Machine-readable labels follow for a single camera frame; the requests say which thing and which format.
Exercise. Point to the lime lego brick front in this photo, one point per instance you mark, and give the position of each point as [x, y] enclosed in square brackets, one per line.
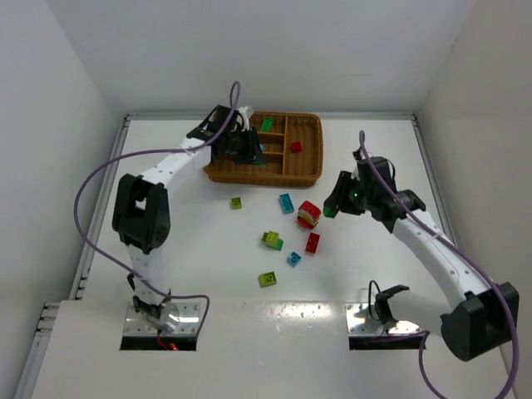
[267, 279]

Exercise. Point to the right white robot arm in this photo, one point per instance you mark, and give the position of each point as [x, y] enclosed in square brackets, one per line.
[478, 315]

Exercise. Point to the lime green stacked lego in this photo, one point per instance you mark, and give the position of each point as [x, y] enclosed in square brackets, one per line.
[272, 240]

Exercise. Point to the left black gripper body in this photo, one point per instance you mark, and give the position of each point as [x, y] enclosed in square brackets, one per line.
[253, 146]

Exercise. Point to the red flat lego brick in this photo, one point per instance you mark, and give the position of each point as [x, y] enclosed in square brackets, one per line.
[312, 243]

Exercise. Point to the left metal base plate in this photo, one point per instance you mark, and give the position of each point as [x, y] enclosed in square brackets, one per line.
[177, 319]

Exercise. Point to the small lime lego brick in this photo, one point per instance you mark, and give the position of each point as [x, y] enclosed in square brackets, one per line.
[236, 203]

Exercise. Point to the small cyan lego brick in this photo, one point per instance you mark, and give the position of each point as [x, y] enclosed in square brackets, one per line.
[294, 259]

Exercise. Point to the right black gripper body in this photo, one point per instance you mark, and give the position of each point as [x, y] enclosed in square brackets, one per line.
[343, 195]

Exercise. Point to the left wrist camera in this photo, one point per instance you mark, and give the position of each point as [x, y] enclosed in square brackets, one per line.
[245, 114]

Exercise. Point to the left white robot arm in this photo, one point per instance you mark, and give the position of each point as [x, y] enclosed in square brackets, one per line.
[141, 214]

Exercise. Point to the small red lego brick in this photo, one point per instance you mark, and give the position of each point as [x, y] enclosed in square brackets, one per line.
[296, 147]

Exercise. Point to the red lime stacked lego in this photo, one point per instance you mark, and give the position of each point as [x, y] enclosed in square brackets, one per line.
[308, 215]

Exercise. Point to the green lego base brick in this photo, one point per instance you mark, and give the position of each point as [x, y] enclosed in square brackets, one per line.
[330, 212]

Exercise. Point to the brown wicker divided tray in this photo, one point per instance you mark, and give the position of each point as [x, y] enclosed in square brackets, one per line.
[283, 168]

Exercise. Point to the dark green lego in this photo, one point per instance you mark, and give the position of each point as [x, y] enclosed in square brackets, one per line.
[267, 125]

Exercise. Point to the long cyan lego brick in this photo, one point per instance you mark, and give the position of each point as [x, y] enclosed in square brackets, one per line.
[286, 203]

